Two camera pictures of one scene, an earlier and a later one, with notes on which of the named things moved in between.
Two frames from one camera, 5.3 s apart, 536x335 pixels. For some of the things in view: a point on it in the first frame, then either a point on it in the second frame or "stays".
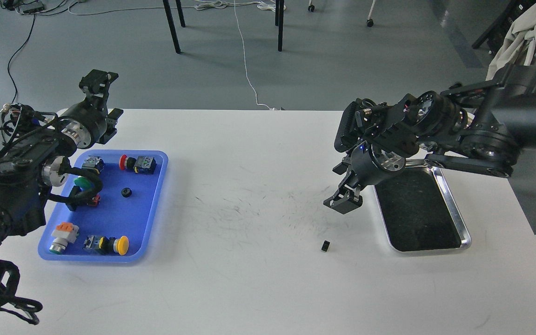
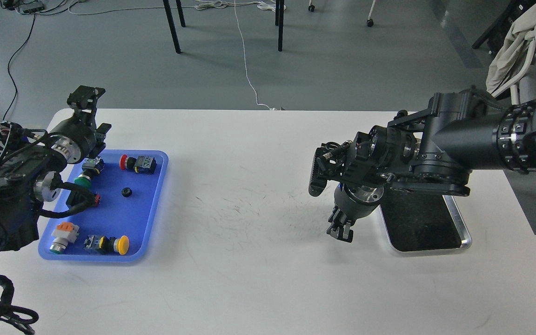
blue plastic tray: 116,228 stays
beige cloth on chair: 531,29 stays
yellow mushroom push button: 105,245 stays
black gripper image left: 87,121 → 75,140
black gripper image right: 367,164 → 357,200
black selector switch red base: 90,195 → 78,198
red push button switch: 142,164 stays
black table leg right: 279,17 stays
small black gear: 126,192 stays
